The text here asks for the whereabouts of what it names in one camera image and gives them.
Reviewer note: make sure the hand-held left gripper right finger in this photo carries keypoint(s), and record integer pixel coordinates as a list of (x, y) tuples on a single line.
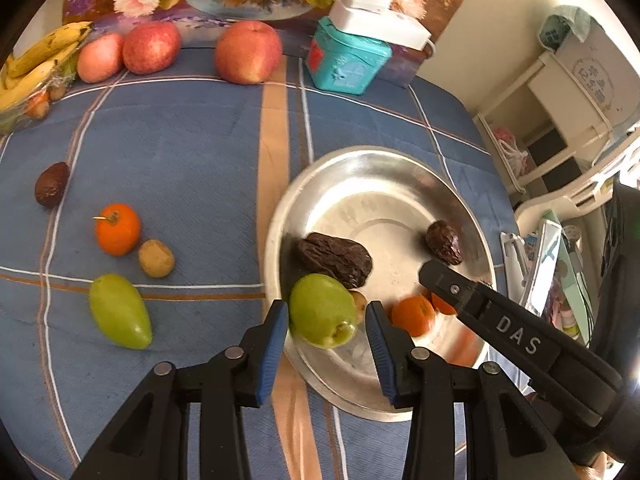
[(382, 355)]

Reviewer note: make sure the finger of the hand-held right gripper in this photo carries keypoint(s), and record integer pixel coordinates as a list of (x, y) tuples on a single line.
[(450, 287)]

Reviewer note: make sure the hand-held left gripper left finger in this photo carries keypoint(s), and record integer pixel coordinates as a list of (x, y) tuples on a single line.
[(272, 355)]

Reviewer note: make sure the orange tangerine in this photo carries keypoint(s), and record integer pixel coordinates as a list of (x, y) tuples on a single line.
[(442, 307), (412, 316)]

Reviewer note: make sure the red-brown wrinkled date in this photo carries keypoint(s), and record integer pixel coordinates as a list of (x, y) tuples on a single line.
[(444, 242)]

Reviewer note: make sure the small brown longan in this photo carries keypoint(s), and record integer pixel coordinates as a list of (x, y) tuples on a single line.
[(359, 302)]

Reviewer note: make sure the green apple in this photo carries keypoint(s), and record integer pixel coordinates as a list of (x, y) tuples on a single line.
[(322, 315)]

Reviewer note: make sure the large dark wrinkled date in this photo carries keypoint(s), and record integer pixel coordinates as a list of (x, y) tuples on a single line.
[(335, 260)]

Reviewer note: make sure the round steel plate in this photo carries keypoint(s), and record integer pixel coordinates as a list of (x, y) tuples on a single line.
[(380, 195)]

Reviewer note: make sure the white phone stand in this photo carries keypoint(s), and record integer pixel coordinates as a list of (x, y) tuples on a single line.
[(512, 255)]

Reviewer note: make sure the white plastic chair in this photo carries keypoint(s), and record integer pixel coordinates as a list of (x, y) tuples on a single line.
[(550, 210)]

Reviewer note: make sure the pink mesh bag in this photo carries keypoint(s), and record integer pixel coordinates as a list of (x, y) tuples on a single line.
[(510, 150)]

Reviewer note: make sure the small brown kiwi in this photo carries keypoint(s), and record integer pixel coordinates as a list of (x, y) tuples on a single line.
[(156, 258)]

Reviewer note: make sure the green mango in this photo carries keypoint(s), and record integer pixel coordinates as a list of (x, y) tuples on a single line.
[(120, 312)]

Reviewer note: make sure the tangerine with stem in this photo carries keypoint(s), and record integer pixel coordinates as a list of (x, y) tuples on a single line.
[(117, 230)]

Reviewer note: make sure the blue plaid tablecloth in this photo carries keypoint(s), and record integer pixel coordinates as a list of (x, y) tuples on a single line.
[(190, 150)]

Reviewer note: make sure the white shelf unit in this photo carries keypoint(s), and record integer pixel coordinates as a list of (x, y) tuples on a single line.
[(550, 80)]

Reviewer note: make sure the teal tin box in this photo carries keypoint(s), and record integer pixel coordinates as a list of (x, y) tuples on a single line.
[(345, 65)]

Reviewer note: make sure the white printed box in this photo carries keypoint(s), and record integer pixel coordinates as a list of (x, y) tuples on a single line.
[(600, 75)]

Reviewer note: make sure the white power strip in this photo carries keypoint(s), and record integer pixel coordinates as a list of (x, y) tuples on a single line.
[(385, 27)]

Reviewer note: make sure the teal cloth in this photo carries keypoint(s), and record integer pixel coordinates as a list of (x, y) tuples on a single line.
[(565, 25)]

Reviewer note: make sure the large red apple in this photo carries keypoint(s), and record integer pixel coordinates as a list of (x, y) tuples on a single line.
[(248, 52)]

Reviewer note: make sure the medium red apple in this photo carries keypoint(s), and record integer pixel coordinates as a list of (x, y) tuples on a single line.
[(151, 47)]

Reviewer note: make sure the small pale red apple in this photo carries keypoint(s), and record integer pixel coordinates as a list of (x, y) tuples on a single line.
[(100, 57)]

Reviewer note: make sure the clear glass fruit bowl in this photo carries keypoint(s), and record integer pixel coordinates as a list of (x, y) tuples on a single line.
[(35, 106)]

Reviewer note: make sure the bunch of yellow bananas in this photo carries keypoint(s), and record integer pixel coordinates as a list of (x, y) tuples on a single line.
[(30, 67)]

